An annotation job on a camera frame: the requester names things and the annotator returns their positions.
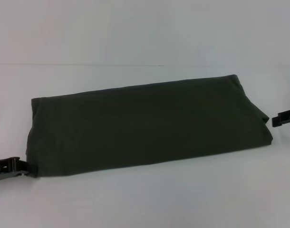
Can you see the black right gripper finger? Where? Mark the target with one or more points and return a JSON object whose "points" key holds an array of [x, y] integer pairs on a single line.
{"points": [[284, 117]]}

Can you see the dark green t-shirt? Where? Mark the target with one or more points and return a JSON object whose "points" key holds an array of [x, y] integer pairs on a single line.
{"points": [[147, 126]]}

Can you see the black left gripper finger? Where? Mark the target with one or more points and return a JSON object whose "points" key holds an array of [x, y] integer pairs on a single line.
{"points": [[7, 168]]}

